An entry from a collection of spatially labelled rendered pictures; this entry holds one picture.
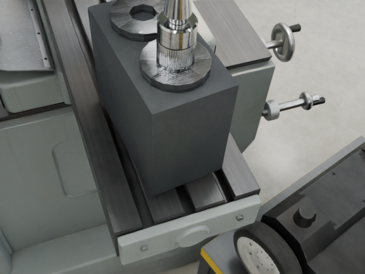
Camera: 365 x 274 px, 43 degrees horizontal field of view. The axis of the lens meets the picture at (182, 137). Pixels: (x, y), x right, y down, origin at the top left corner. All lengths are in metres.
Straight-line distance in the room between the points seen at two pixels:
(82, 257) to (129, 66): 1.01
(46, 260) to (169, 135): 1.01
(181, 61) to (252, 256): 0.78
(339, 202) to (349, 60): 1.41
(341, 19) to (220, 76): 2.23
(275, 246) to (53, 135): 0.58
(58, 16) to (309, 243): 0.74
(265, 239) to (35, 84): 0.62
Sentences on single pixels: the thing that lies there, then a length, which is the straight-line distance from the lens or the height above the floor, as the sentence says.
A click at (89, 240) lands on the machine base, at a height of 0.20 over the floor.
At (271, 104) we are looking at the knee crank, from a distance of 1.37.
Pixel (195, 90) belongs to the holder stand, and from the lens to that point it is 0.56.
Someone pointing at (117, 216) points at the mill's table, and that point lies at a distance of 0.68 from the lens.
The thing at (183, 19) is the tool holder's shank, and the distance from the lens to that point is 0.53.
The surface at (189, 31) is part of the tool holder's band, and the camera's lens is 0.53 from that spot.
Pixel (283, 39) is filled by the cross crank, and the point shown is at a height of 0.70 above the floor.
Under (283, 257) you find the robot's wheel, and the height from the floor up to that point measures 0.59.
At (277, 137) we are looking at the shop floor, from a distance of 2.07.
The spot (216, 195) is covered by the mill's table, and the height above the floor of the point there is 0.99.
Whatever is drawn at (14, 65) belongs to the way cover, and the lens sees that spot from 0.98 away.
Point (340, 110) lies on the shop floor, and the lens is 2.27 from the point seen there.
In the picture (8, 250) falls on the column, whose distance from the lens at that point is 1.53.
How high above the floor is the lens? 1.58
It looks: 52 degrees down
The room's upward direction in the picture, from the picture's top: 5 degrees clockwise
